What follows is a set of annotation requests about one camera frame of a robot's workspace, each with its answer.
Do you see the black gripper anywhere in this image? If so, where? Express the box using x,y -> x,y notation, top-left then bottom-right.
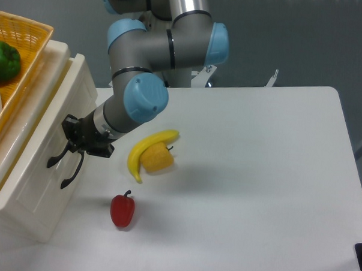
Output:
62,111 -> 114,158

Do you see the white top drawer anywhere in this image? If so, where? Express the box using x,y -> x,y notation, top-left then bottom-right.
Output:
0,54 -> 97,216

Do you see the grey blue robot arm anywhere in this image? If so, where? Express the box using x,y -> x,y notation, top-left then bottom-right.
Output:
62,0 -> 229,158

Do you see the white drawer cabinet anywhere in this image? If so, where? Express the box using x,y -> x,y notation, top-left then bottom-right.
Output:
0,40 -> 97,242

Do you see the yellow banana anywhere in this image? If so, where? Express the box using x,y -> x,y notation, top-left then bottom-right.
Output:
127,129 -> 179,183

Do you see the yellow bell pepper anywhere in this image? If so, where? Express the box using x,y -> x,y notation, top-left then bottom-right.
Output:
140,142 -> 174,173

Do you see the red bell pepper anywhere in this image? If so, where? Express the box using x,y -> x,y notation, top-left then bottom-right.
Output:
110,189 -> 135,228

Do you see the green bell pepper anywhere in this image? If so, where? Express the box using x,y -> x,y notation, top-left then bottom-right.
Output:
0,41 -> 21,81

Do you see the yellow woven basket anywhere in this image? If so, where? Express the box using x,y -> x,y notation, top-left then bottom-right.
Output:
0,11 -> 54,135

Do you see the black top drawer handle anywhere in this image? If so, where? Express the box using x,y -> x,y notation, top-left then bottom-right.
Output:
46,141 -> 71,168

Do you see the black drawer handle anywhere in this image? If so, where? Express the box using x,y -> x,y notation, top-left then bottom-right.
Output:
59,150 -> 85,191
46,141 -> 71,168

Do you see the black lower drawer handle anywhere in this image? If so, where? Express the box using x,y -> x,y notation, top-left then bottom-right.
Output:
59,150 -> 85,191

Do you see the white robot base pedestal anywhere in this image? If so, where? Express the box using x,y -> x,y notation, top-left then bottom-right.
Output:
106,11 -> 219,92

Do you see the white metal bracket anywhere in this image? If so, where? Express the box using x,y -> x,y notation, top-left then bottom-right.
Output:
265,69 -> 279,88

